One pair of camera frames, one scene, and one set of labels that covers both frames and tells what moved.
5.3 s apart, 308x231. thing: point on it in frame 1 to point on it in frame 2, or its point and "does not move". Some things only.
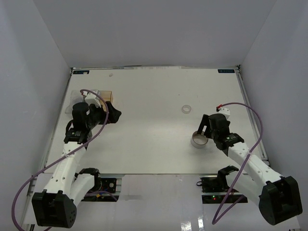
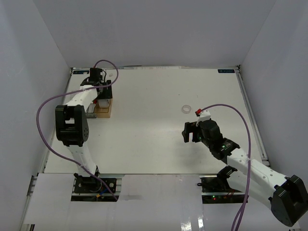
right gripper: [204, 122] to [190, 127]
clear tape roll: [186, 109] does not move
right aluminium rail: [251, 113] does not move
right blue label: [225, 71] does not move
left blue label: [81, 72] does not move
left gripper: [113, 113] to [107, 94]
